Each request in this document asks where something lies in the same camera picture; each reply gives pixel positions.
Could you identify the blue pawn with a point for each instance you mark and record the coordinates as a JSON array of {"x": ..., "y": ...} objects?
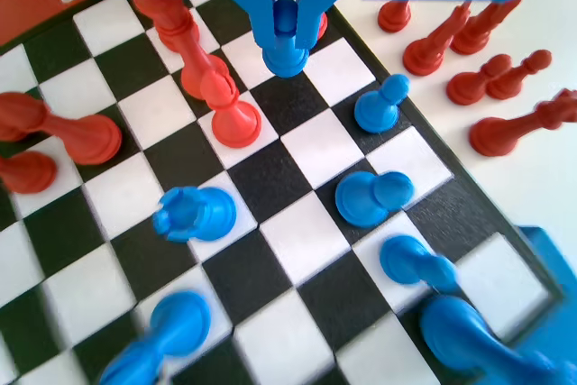
[
  {"x": 360, "y": 200},
  {"x": 376, "y": 112},
  {"x": 285, "y": 62},
  {"x": 405, "y": 261}
]

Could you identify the red bishop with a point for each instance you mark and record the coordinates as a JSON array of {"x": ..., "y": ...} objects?
[
  {"x": 90, "y": 134},
  {"x": 236, "y": 125}
]

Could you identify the red queen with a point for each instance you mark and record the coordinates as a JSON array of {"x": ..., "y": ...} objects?
[{"x": 493, "y": 137}]

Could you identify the red pawn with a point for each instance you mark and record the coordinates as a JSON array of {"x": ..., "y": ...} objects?
[
  {"x": 27, "y": 173},
  {"x": 466, "y": 87},
  {"x": 322, "y": 26},
  {"x": 394, "y": 20},
  {"x": 507, "y": 85}
]

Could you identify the red king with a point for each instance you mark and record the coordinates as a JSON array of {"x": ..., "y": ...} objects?
[{"x": 180, "y": 38}]

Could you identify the black and white chessboard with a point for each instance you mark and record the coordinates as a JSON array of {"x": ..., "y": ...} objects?
[{"x": 308, "y": 238}]

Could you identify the blue base plate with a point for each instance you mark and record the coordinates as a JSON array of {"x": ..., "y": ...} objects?
[{"x": 550, "y": 259}]

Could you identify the blue rook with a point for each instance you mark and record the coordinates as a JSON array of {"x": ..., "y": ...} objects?
[{"x": 212, "y": 213}]

